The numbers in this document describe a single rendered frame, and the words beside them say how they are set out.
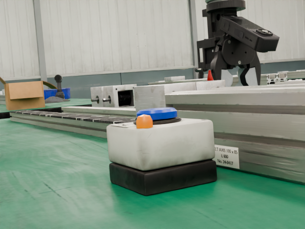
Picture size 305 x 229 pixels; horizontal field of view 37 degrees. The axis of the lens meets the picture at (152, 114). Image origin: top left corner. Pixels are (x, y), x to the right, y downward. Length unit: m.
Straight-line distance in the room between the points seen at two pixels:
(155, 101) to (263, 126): 0.21
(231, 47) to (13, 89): 1.94
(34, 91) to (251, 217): 2.36
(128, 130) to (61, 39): 11.38
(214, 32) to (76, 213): 0.56
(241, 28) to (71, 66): 11.00
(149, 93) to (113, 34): 11.47
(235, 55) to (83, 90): 11.00
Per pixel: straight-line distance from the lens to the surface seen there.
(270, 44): 0.78
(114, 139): 0.45
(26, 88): 2.65
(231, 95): 0.48
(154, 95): 0.62
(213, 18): 0.88
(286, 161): 0.43
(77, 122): 1.01
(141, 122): 0.41
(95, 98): 1.72
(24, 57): 11.57
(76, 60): 11.78
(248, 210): 0.35
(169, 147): 0.42
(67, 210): 0.40
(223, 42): 0.82
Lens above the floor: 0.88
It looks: 4 degrees down
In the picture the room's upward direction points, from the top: 4 degrees counter-clockwise
